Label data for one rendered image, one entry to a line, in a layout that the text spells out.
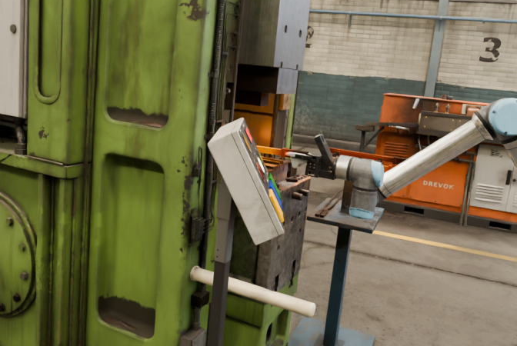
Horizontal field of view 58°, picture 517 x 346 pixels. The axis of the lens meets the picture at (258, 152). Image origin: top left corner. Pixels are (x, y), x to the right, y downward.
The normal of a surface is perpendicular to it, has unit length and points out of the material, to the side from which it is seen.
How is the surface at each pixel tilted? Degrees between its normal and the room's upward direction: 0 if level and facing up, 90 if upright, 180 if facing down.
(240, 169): 90
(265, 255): 90
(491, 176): 90
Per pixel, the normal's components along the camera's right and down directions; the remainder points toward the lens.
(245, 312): -0.43, 0.11
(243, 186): -0.01, 0.17
